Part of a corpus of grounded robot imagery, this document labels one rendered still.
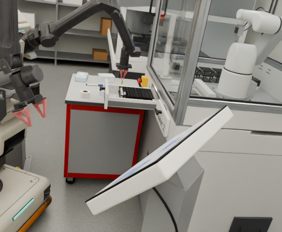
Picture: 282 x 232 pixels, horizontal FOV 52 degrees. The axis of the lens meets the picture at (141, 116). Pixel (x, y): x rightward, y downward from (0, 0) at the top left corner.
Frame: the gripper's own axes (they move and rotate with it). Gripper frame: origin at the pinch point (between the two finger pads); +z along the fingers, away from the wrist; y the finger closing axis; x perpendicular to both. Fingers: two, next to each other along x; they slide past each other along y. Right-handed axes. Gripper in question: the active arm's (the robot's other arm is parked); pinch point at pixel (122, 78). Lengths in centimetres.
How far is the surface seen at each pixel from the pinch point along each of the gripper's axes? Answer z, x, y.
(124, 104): 11.8, -16.7, 1.3
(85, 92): 18.6, 16.8, -24.1
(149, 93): 7.9, -4.3, 18.7
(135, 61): 7, 76, 18
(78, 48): 74, 403, -54
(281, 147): 13, -58, 86
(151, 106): 12.0, -16.6, 18.9
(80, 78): 19, 46, -29
